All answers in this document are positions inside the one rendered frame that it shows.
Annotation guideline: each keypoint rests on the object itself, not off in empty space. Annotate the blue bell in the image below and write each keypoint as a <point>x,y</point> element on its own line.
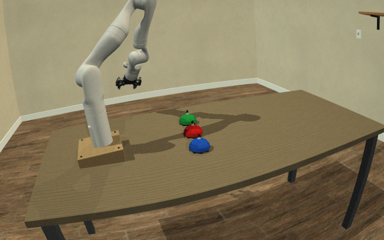
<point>199,145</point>

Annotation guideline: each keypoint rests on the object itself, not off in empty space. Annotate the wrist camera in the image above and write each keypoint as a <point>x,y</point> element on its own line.
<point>125,64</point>

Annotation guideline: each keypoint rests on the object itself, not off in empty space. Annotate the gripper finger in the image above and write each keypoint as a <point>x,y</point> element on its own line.
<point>138,82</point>
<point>120,82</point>

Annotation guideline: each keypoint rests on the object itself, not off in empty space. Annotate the brown wooden table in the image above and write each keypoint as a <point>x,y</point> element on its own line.
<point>240,168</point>

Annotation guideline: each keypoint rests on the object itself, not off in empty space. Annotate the wooden wall shelf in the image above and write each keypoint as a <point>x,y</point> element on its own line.
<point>373,13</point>

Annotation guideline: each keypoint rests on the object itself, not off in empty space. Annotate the white wall outlet plate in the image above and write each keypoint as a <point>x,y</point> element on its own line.
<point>358,33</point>

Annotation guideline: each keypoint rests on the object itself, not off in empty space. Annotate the red bell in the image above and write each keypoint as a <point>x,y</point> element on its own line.
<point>193,131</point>

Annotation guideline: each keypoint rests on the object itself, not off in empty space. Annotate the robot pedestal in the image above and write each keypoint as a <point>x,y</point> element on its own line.
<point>100,154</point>

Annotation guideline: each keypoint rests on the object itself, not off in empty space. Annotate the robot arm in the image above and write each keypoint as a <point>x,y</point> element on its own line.
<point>93,90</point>

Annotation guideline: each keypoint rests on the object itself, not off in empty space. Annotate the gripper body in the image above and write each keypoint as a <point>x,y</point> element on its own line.
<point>129,81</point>

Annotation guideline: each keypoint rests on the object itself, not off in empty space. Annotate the green bell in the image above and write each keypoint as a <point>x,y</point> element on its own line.
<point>187,120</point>

